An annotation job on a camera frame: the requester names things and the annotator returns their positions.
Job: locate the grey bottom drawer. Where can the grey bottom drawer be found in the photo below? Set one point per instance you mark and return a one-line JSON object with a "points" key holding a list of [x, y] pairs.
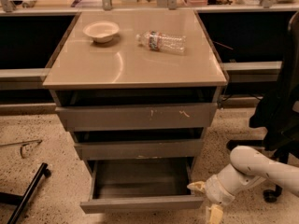
{"points": [[140, 185]]}

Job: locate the black office chair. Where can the black office chair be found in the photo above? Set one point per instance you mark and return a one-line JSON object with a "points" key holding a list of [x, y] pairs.
{"points": [[278, 111]]}

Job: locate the clear plastic water bottle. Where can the clear plastic water bottle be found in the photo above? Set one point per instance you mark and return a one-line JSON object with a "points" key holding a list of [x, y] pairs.
{"points": [[157, 41]]}

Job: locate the grey middle drawer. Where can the grey middle drawer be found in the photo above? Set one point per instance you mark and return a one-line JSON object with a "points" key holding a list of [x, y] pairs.
{"points": [[138, 144]]}

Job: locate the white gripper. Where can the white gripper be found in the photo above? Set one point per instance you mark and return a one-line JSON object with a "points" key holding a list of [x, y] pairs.
{"points": [[219, 190]]}

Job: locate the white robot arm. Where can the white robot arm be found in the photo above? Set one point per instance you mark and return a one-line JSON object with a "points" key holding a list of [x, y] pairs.
{"points": [[248, 168]]}

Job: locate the grey drawer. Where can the grey drawer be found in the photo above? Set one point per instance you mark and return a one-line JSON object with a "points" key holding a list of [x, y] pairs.
{"points": [[138, 144], [136, 117], [140, 185]]}

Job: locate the white paper bowl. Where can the white paper bowl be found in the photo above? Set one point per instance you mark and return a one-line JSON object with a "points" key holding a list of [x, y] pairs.
{"points": [[101, 31]]}

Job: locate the black chair base left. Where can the black chair base left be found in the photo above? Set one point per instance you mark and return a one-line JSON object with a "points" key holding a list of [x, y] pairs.
{"points": [[20, 201]]}

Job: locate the grey top drawer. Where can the grey top drawer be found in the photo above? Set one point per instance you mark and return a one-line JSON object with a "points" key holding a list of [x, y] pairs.
{"points": [[136, 117]]}

